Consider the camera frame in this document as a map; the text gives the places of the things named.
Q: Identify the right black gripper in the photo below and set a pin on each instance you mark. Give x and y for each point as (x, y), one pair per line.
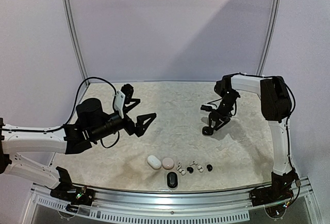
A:
(224, 111)

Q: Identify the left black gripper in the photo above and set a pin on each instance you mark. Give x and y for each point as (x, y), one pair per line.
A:
(139, 129)

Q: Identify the black earbud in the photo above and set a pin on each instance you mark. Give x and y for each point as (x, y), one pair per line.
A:
(209, 167)
(190, 170)

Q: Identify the pink round earbud case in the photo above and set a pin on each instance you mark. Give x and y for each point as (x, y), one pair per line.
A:
(168, 163)

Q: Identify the black oval earbud case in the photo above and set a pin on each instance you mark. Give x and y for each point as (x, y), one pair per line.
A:
(172, 180)

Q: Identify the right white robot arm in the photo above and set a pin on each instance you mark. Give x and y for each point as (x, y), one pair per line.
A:
(277, 106)

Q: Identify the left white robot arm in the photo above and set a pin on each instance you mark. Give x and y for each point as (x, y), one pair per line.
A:
(91, 126)

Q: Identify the white oval earbud case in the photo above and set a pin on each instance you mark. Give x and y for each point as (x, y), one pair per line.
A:
(154, 162)

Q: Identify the white stem earbud right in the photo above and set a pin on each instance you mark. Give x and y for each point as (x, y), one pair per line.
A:
(200, 168)

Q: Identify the white earbud lower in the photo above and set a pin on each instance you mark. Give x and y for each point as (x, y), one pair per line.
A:
(182, 171)

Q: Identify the aluminium front rail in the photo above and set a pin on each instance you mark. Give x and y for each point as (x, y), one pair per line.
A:
(225, 206)

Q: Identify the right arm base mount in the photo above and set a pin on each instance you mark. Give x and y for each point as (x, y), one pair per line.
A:
(280, 189)

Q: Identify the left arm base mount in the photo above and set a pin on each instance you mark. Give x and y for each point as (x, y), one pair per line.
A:
(68, 192)

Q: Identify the left aluminium frame post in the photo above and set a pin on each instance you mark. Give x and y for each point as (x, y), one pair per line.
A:
(74, 38)

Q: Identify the aluminium frame post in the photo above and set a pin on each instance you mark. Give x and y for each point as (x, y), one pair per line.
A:
(269, 35)
(74, 38)

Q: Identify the right aluminium frame post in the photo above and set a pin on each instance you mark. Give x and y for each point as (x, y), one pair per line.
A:
(269, 35)

